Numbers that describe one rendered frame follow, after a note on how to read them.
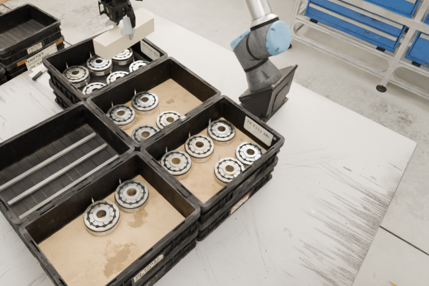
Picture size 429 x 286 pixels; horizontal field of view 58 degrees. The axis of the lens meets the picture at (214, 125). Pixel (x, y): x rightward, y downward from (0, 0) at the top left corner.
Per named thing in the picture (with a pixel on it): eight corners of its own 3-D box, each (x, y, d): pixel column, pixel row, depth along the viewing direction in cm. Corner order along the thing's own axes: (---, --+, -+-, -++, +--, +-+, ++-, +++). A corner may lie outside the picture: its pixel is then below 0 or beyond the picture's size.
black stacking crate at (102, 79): (126, 45, 180) (124, 23, 171) (169, 77, 167) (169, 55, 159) (47, 82, 159) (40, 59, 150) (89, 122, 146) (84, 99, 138)
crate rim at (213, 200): (223, 97, 147) (223, 93, 145) (285, 143, 134) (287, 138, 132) (138, 153, 126) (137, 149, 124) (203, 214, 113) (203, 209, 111)
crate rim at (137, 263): (138, 153, 126) (137, 149, 124) (202, 214, 113) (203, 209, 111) (18, 231, 105) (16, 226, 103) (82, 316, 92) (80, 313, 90)
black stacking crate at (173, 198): (139, 172, 133) (137, 150, 124) (200, 230, 120) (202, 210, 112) (29, 247, 112) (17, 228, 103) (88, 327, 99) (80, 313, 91)
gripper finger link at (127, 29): (121, 45, 136) (113, 20, 130) (133, 37, 139) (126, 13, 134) (127, 46, 134) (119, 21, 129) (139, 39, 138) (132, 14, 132)
